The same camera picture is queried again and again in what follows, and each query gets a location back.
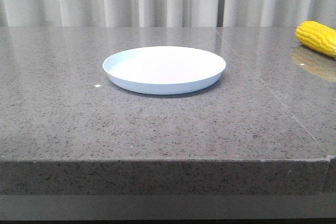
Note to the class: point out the light blue round plate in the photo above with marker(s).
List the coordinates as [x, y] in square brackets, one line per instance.
[164, 70]

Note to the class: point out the yellow corn cob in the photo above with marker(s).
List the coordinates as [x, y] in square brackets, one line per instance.
[317, 36]

